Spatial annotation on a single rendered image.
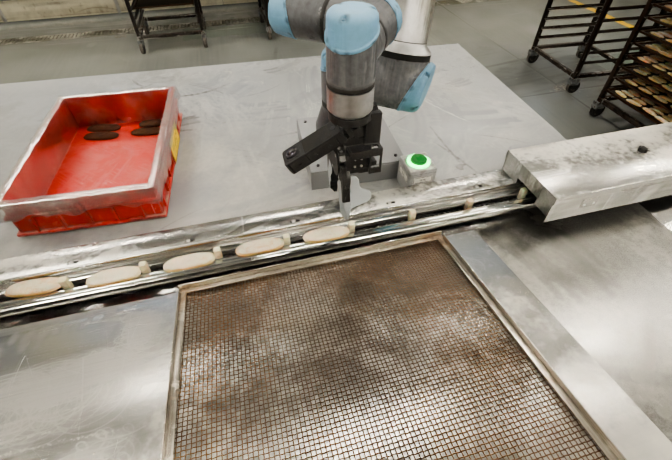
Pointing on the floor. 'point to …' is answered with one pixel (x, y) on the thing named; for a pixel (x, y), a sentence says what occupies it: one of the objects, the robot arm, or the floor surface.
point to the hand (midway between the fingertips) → (337, 201)
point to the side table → (274, 136)
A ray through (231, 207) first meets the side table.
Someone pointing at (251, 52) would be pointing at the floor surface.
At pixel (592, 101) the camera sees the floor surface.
